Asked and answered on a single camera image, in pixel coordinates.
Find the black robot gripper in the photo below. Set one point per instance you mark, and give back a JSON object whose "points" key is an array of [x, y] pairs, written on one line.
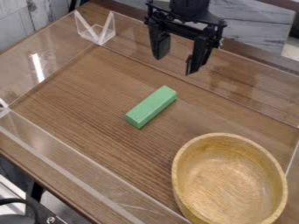
{"points": [[188, 19]]}

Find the green rectangular block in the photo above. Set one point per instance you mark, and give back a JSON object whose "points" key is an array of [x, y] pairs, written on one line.
{"points": [[140, 115]]}

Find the brown wooden bowl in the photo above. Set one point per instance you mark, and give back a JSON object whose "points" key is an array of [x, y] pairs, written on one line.
{"points": [[228, 181]]}

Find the clear acrylic tray walls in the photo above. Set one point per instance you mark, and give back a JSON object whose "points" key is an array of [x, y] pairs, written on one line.
{"points": [[72, 79]]}

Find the black table leg bracket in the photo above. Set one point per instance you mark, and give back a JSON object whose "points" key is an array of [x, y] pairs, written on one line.
{"points": [[33, 195]]}

